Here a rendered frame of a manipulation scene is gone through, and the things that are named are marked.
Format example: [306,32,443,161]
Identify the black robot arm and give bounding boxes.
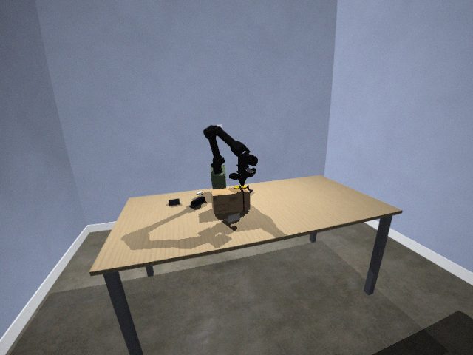
[203,125,258,178]

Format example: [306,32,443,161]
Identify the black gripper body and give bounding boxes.
[229,163,248,180]

